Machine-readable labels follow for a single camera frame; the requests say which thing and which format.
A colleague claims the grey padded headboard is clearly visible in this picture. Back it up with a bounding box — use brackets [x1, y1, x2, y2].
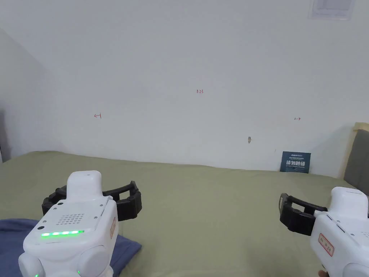
[343, 122, 369, 192]

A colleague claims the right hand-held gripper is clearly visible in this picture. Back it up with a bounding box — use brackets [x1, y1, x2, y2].
[278, 186, 369, 277]

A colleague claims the bed with pale green sheet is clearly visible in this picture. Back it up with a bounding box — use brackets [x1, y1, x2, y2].
[0, 150, 369, 277]

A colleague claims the dark blue garment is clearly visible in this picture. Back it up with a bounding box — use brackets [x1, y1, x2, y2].
[0, 218, 143, 277]

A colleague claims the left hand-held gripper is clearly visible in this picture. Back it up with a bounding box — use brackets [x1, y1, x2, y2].
[18, 171, 143, 277]

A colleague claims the dark blue printed card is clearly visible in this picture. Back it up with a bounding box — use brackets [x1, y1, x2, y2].
[279, 151, 312, 174]

